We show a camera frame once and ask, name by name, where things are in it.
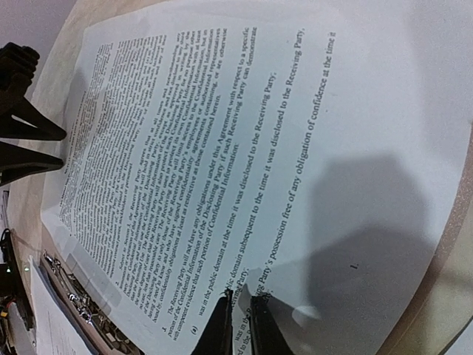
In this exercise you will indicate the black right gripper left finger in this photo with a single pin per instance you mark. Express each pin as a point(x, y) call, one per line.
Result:
point(216, 338)

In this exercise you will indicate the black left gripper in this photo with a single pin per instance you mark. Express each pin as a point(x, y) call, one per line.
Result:
point(20, 119)

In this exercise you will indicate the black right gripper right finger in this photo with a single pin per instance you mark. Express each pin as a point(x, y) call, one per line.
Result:
point(266, 337)

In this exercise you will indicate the dense text white sheet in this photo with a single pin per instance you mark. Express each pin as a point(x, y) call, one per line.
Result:
point(310, 151)

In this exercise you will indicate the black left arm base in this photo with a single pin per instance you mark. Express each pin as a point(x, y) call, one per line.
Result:
point(12, 292)

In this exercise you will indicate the metal folder clip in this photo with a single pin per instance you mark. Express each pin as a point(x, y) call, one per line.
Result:
point(99, 333)

